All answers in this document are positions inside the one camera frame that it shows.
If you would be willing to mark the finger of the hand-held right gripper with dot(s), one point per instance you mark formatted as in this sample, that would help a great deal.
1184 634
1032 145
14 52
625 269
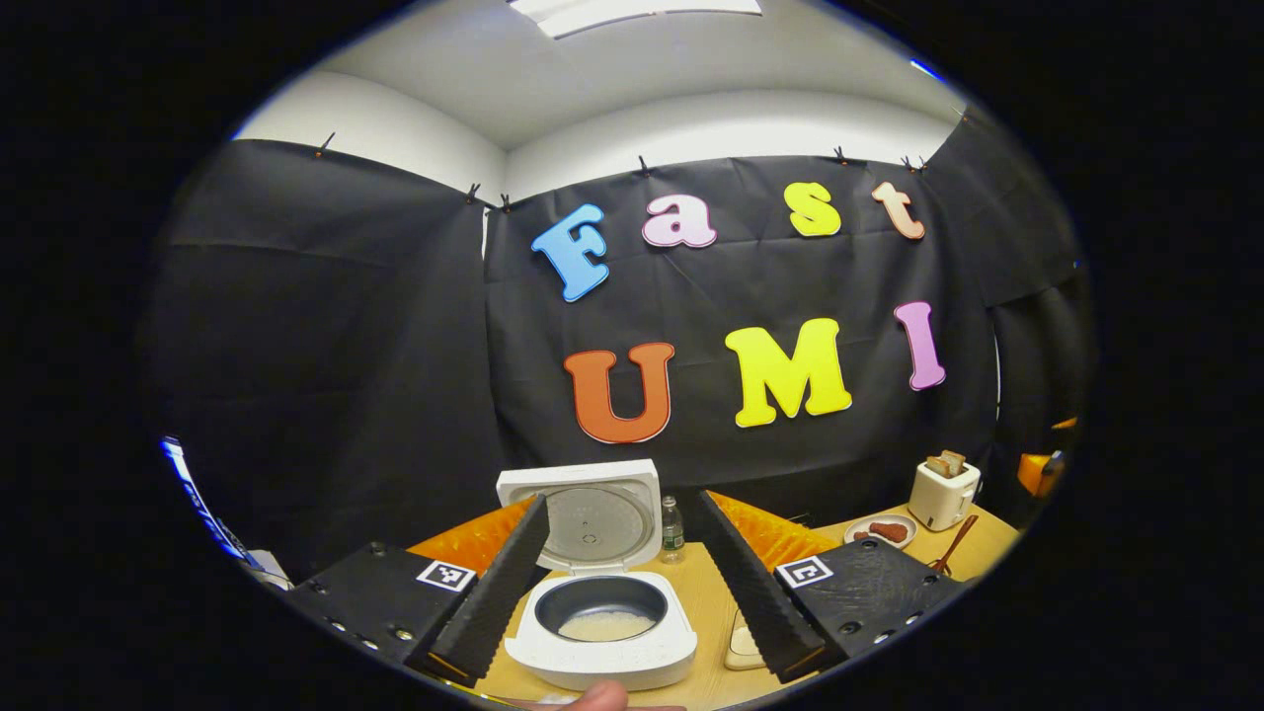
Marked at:
1065 425
1035 474

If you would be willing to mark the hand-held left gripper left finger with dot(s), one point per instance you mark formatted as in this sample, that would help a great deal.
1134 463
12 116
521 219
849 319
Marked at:
494 597

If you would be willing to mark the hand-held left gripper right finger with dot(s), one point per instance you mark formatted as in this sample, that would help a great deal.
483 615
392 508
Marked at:
755 592

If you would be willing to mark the brown wooden spoon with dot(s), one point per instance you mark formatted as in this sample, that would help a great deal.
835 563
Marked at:
956 541

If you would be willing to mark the white rice heap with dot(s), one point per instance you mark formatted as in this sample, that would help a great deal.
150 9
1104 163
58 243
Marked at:
607 627

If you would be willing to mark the white rice cooker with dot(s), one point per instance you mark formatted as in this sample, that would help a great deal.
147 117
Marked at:
602 528

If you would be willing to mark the clear rounded tray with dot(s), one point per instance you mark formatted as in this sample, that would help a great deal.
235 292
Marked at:
743 647

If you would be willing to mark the toasted bread slice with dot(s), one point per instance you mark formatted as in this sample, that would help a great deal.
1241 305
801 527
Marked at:
936 466
956 460

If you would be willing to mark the cream toaster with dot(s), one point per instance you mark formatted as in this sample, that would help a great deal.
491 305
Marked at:
943 499

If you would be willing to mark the clear plastic water bottle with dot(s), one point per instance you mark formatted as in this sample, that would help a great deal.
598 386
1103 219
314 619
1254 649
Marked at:
672 533

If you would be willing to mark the white round plate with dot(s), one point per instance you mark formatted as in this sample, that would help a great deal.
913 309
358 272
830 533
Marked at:
894 543

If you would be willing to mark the white and blue panel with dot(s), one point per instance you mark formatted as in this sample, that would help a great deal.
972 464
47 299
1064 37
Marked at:
212 513

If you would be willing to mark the row of black cloth clips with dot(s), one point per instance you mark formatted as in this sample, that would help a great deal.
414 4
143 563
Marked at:
642 166

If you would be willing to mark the ceiling light panel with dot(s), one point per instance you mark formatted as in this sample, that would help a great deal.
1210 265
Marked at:
632 12

